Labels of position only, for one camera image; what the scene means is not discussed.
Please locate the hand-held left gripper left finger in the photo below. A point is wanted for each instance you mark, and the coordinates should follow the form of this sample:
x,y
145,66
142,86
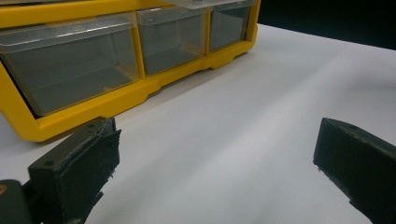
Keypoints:
x,y
74,168

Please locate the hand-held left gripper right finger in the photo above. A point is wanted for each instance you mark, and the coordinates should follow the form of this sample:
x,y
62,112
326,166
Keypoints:
x,y
361,161

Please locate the yellow organizer case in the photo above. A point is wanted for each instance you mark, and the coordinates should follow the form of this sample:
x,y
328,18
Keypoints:
x,y
124,99

